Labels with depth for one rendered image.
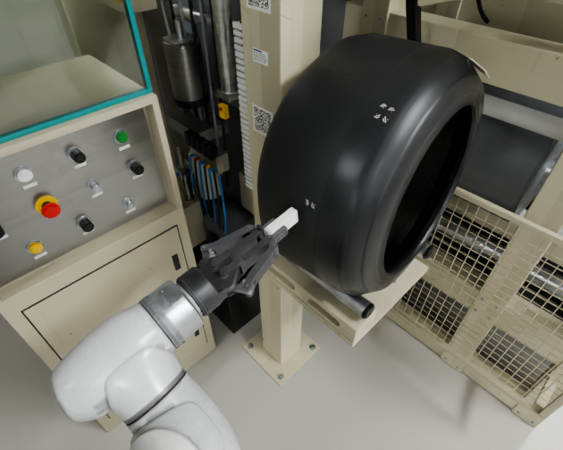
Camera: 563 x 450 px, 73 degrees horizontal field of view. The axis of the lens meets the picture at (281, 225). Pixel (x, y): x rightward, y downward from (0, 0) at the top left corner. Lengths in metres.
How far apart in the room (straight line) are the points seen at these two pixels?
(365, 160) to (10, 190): 0.80
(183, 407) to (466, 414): 1.54
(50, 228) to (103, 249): 0.15
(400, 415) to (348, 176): 1.38
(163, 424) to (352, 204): 0.42
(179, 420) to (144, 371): 0.08
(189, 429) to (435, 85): 0.63
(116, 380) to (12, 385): 1.65
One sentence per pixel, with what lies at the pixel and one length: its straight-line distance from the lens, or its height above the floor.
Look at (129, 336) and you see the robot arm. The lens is 0.57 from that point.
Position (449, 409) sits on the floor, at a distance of 1.95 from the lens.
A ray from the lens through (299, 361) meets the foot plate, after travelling 1.89.
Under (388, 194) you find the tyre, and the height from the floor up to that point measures 1.30.
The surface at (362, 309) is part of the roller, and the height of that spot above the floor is 0.92.
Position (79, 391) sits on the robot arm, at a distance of 0.58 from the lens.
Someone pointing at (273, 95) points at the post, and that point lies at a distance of 0.93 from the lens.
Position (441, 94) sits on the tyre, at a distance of 0.72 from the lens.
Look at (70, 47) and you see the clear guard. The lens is 0.99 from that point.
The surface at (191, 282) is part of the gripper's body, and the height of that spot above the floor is 1.24.
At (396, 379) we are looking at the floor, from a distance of 1.93.
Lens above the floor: 1.69
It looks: 44 degrees down
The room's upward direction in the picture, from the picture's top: straight up
